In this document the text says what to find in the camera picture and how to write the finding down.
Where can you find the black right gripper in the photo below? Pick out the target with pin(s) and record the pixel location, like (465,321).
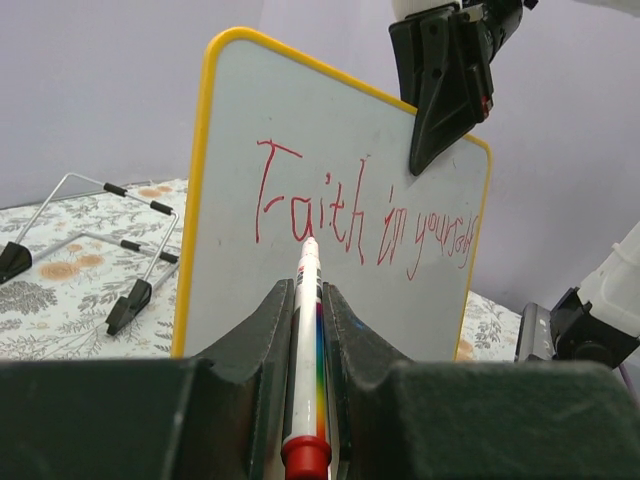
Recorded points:
(443,59)

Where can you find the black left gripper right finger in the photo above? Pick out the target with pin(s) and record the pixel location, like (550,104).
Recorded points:
(398,418)

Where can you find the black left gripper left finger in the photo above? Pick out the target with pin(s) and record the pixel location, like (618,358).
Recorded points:
(217,415)

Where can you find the white red marker pen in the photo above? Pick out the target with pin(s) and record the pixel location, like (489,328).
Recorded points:
(306,451)

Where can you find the yellow framed whiteboard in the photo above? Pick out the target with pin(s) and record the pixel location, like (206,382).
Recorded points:
(287,148)

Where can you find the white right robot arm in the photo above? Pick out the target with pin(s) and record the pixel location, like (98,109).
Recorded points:
(598,320)

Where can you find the floral table mat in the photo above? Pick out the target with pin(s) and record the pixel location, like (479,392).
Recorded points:
(57,309)

